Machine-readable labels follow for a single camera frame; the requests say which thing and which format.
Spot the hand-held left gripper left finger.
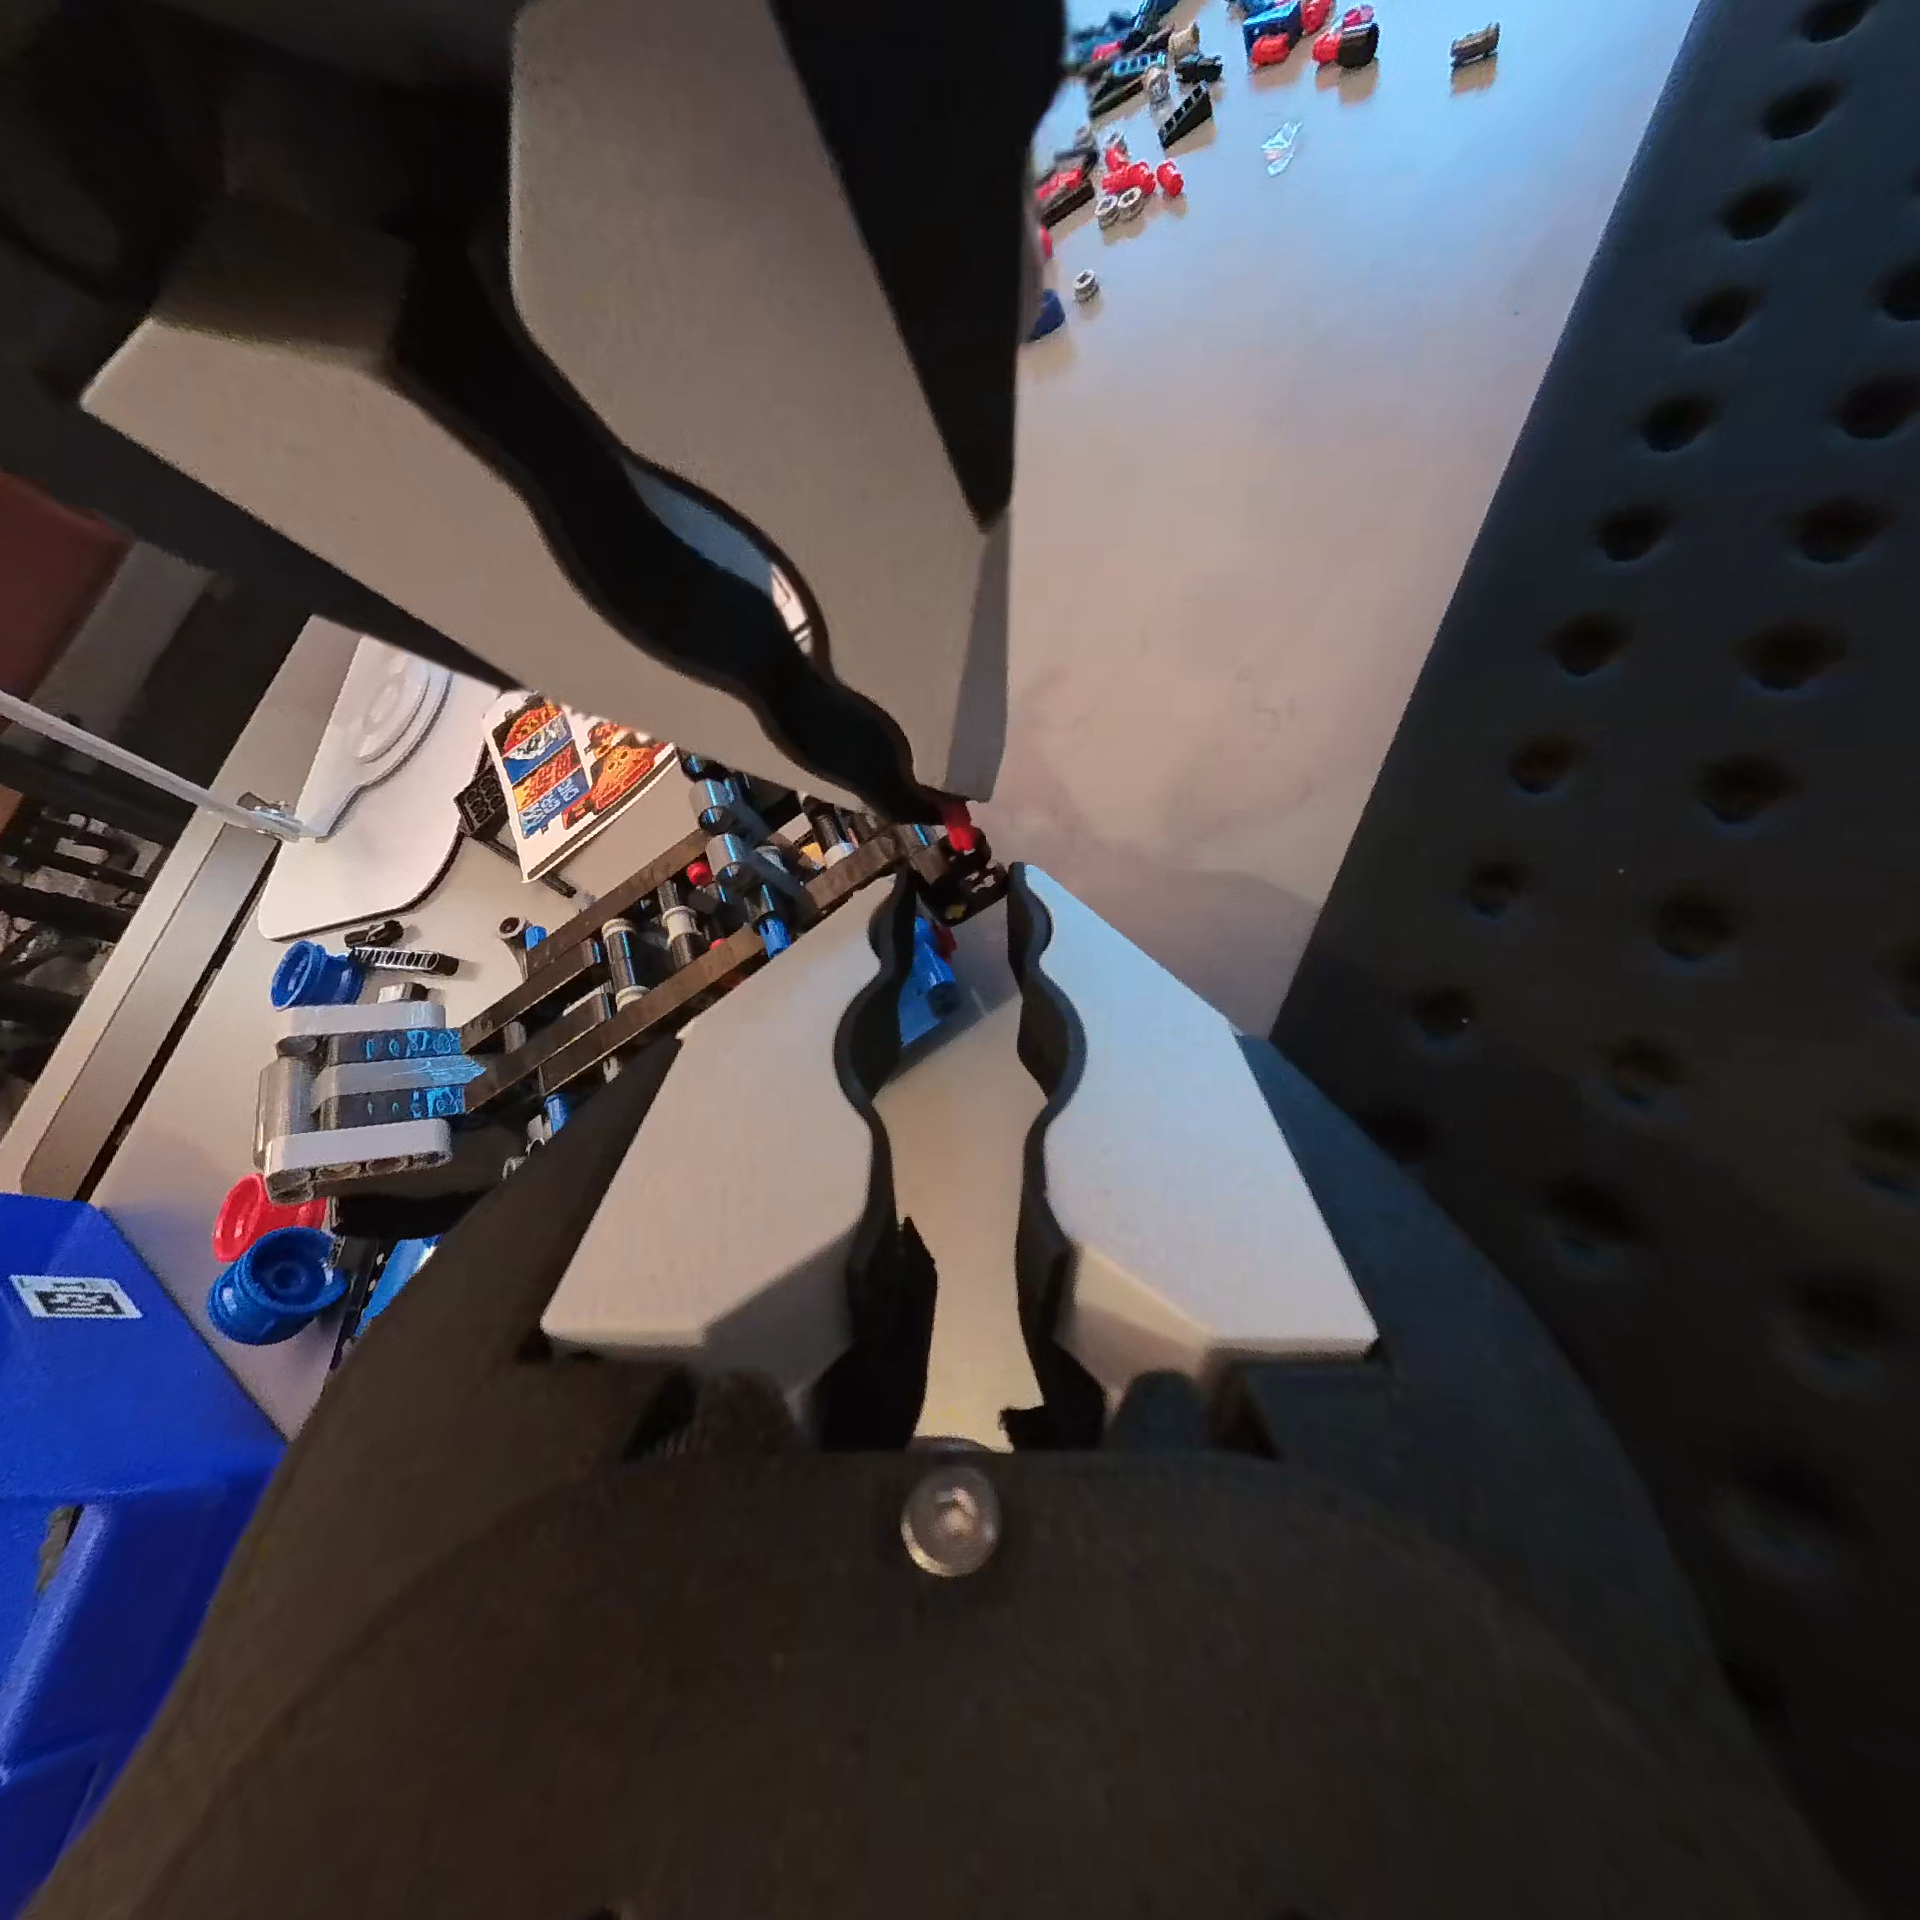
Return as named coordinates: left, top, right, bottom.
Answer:
left=540, top=867, right=944, bottom=1449

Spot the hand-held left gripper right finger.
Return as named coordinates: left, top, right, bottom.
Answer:
left=1006, top=862, right=1378, bottom=1449

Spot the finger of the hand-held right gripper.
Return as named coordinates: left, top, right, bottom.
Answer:
left=508, top=0, right=1015, bottom=804
left=83, top=268, right=927, bottom=809

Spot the black toy vehicle chassis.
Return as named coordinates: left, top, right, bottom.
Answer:
left=252, top=757, right=1010, bottom=1201

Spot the grey desk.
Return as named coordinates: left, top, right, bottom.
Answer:
left=0, top=0, right=1704, bottom=1441

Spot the pile of small toy pieces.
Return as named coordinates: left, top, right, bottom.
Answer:
left=1023, top=0, right=1384, bottom=344

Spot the blue and black toy block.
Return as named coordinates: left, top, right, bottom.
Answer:
left=334, top=1231, right=447, bottom=1343

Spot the flat metal support bar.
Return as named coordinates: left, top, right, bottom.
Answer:
left=0, top=687, right=336, bottom=841

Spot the colourful sticker sheet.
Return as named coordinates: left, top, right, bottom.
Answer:
left=483, top=693, right=676, bottom=885

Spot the white stand base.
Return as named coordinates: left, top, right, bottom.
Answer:
left=256, top=630, right=519, bottom=944

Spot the red toy wheel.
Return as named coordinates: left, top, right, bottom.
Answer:
left=210, top=1175, right=331, bottom=1261

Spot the black perforated board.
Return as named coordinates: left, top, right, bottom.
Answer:
left=1270, top=0, right=1920, bottom=1920

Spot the blue plastic bin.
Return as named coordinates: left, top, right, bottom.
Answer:
left=0, top=1190, right=290, bottom=1912

